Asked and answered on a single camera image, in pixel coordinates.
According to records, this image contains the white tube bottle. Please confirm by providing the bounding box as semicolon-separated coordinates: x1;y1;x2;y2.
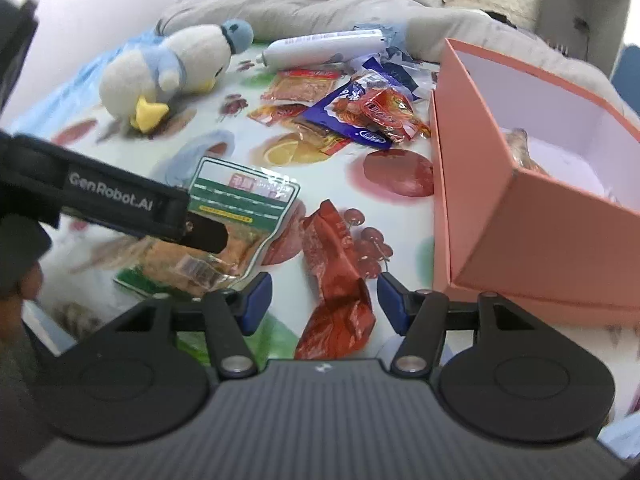
256;29;386;70

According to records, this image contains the dark blue snack packet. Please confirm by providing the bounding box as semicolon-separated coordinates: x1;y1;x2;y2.
361;56;425;103

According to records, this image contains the green striped snack packet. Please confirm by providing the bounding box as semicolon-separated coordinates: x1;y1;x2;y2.
114;156;302;303

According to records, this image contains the grey duvet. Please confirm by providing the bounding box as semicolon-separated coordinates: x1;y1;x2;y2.
155;0;640;121

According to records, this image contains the matte red snack packet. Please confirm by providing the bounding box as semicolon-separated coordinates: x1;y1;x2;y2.
294;199;377;361

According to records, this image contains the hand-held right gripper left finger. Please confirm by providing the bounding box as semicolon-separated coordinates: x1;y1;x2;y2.
102;272;274;378

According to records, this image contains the plush duck toy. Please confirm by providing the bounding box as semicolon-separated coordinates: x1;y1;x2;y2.
98;19;255;135

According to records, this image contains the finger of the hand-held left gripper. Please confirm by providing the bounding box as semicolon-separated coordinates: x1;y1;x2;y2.
184;211;229;255

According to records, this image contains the small red snack packet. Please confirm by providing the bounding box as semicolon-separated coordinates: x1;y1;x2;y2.
247;102;308;127

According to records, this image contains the black clothing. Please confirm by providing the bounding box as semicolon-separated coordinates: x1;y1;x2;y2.
482;9;520;30

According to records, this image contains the pink cardboard box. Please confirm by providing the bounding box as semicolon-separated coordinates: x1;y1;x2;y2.
429;37;640;330

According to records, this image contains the clear blue-print wrapper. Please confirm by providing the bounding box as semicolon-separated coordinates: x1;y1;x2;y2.
350;21;418;70

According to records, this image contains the orange clear snack packet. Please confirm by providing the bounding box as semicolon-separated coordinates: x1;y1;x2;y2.
260;70;343;103

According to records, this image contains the fruit printed bed sheet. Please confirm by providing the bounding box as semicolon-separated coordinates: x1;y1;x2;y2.
0;27;640;461

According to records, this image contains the brown snack packet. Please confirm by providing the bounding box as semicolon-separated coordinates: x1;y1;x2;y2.
501;127;553;177

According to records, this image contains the orange-red snack packet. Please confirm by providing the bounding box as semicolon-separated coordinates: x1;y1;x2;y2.
357;84;432;144

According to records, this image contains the blue chair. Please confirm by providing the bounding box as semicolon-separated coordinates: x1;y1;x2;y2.
611;44;640;107

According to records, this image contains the person's left hand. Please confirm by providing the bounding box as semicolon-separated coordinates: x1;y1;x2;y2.
0;262;45;346

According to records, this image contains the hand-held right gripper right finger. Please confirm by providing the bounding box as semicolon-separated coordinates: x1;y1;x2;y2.
376;271;546;377

